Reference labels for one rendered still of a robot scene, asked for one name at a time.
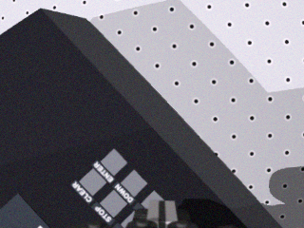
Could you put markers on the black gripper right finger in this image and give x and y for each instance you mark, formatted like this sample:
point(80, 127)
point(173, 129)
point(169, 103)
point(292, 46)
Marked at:
point(170, 214)

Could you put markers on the grey perforated base plate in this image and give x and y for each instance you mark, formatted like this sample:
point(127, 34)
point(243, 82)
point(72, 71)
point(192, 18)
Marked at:
point(233, 70)

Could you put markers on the light grey benchtop lab instrument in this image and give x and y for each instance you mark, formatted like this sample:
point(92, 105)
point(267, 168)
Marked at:
point(84, 137)

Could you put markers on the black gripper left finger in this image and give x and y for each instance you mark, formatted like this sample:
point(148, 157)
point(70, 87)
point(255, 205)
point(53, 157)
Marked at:
point(141, 219)

